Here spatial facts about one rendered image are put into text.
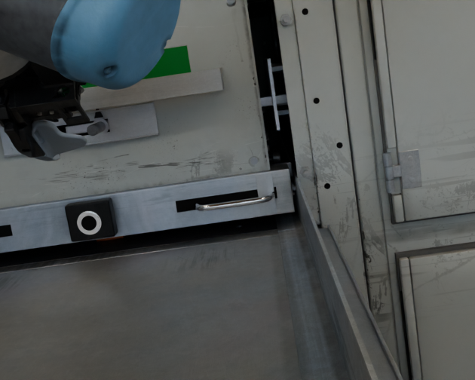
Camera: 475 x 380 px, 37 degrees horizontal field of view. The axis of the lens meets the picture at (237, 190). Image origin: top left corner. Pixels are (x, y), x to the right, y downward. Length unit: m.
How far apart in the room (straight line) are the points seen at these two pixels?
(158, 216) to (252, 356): 0.42
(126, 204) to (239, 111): 0.20
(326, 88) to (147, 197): 0.28
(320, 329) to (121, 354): 0.17
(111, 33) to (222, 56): 0.51
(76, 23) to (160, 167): 0.53
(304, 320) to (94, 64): 0.29
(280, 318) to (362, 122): 0.35
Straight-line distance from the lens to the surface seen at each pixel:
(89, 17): 0.44
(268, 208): 0.95
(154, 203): 0.96
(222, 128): 0.95
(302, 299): 0.66
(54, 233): 0.99
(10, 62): 0.61
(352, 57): 0.91
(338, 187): 0.92
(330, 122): 0.91
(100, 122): 0.95
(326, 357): 0.54
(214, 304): 0.70
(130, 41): 0.46
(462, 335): 0.99
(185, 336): 0.63
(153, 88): 0.91
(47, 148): 0.77
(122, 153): 0.96
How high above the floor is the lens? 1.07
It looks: 10 degrees down
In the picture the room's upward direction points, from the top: 9 degrees counter-clockwise
